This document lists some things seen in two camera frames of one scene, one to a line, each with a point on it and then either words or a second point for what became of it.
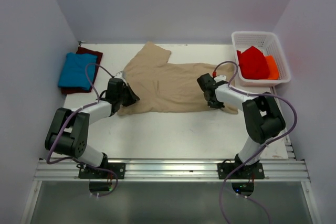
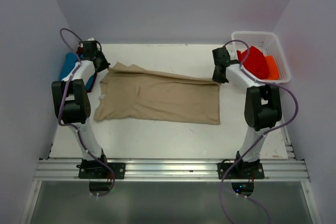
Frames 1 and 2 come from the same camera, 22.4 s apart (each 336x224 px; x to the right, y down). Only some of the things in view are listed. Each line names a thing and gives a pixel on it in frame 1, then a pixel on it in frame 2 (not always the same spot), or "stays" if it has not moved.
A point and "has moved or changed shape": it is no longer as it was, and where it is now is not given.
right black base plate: (254, 171) stays
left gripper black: (133, 97) to (105, 64)
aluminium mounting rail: (167, 170) stays
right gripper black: (218, 105) to (217, 78)
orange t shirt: (274, 74) stays
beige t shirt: (169, 87) has moved or changed shape
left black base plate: (88, 172) stays
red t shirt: (253, 64) stays
